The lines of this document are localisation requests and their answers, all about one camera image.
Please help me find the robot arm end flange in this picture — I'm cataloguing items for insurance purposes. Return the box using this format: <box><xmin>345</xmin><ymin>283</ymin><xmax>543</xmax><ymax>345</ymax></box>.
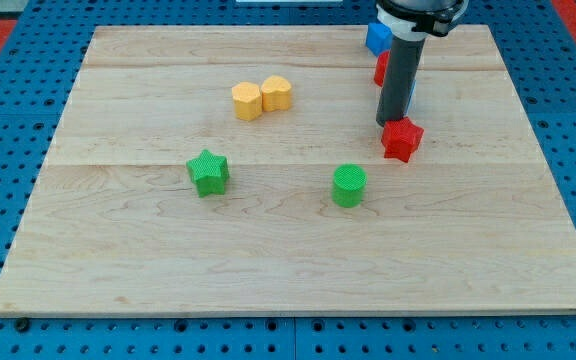
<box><xmin>375</xmin><ymin>0</ymin><xmax>469</xmax><ymax>42</ymax></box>

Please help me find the green star block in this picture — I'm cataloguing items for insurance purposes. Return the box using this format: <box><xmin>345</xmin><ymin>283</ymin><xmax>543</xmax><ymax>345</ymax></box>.
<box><xmin>186</xmin><ymin>149</ymin><xmax>230</xmax><ymax>197</ymax></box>

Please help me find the red star block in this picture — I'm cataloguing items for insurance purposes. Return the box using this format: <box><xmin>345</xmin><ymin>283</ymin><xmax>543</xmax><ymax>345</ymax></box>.
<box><xmin>381</xmin><ymin>117</ymin><xmax>424</xmax><ymax>163</ymax></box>

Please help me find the light wooden board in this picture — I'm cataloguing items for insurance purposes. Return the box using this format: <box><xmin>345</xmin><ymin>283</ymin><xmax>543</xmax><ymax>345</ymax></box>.
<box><xmin>0</xmin><ymin>25</ymin><xmax>576</xmax><ymax>318</ymax></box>

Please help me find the green cylinder block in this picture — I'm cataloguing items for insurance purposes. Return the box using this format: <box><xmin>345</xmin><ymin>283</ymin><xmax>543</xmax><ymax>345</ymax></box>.
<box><xmin>331</xmin><ymin>164</ymin><xmax>367</xmax><ymax>208</ymax></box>

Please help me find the yellow heart block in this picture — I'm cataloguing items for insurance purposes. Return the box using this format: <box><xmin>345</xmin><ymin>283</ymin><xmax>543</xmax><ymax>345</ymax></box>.
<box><xmin>261</xmin><ymin>75</ymin><xmax>292</xmax><ymax>112</ymax></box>

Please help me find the yellow pentagon block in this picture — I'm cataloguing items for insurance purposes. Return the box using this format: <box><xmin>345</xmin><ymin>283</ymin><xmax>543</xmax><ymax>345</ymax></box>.
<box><xmin>231</xmin><ymin>82</ymin><xmax>262</xmax><ymax>121</ymax></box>

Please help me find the blue block behind rod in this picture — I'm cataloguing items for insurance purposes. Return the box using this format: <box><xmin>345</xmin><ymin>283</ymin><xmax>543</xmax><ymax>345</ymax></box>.
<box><xmin>403</xmin><ymin>79</ymin><xmax>416</xmax><ymax>117</ymax></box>

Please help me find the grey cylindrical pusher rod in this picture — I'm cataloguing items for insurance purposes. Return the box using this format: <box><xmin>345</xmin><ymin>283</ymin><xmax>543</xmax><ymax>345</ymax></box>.
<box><xmin>376</xmin><ymin>37</ymin><xmax>425</xmax><ymax>127</ymax></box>

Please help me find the red block behind rod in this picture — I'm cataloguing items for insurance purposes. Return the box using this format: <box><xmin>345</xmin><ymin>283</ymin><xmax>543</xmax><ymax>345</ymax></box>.
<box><xmin>373</xmin><ymin>50</ymin><xmax>390</xmax><ymax>87</ymax></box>

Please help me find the blue cube block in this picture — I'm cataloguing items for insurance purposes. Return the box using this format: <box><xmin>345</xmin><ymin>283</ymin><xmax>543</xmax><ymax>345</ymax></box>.
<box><xmin>365</xmin><ymin>22</ymin><xmax>392</xmax><ymax>57</ymax></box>

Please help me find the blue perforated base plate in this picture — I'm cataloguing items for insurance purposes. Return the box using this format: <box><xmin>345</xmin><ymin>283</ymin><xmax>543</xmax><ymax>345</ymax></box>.
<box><xmin>0</xmin><ymin>0</ymin><xmax>576</xmax><ymax>359</ymax></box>

